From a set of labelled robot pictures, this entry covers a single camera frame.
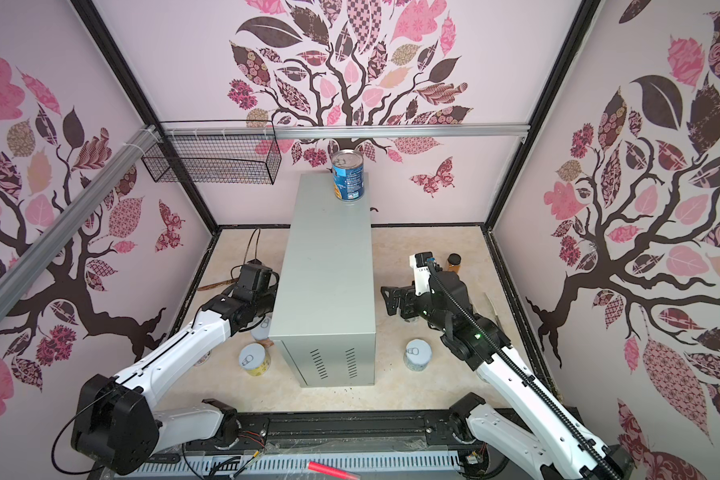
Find pink marker pen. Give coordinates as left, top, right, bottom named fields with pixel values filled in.
left=307, top=461, right=360, bottom=480

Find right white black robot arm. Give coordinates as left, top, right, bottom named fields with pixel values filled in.
left=380, top=265, right=634, bottom=479

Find orange label can near cabinet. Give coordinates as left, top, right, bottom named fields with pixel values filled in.
left=251, top=314, right=273, bottom=348

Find diagonal aluminium bar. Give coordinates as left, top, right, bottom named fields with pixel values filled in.
left=0, top=125, right=158, bottom=322

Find white slotted cable duct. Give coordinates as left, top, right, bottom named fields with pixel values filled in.
left=115, top=451, right=461, bottom=480

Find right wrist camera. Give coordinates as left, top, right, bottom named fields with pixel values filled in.
left=409, top=251, right=442, bottom=296

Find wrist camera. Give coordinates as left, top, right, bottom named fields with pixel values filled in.
left=232, top=261, right=279, bottom=298
left=409, top=251, right=442, bottom=296

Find copper table knife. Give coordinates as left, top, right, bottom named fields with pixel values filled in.
left=197, top=277, right=238, bottom=291

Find horizontal aluminium bar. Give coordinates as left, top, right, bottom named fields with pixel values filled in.
left=163, top=123, right=530, bottom=140

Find yellow label tin can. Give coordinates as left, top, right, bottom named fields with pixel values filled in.
left=238, top=343, right=271, bottom=377

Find grey metal cabinet counter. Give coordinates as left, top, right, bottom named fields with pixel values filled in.
left=270, top=173, right=376, bottom=388

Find metal tongs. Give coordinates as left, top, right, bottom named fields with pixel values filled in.
left=483, top=293, right=504, bottom=331

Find black wire basket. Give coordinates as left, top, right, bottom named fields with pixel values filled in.
left=141, top=120, right=282, bottom=185

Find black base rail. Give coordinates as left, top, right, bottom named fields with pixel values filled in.
left=89, top=407, right=583, bottom=480

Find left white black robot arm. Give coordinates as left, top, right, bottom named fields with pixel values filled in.
left=70, top=287, right=277, bottom=475

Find blue label tin can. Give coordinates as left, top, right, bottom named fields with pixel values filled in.
left=331, top=150, right=365, bottom=202

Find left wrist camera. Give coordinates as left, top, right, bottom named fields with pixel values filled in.
left=232, top=261, right=279, bottom=298

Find amber jar black lid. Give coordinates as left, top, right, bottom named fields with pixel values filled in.
left=447, top=253, right=462, bottom=273

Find front right patterned can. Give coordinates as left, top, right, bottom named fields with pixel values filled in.
left=403, top=339, right=432, bottom=372

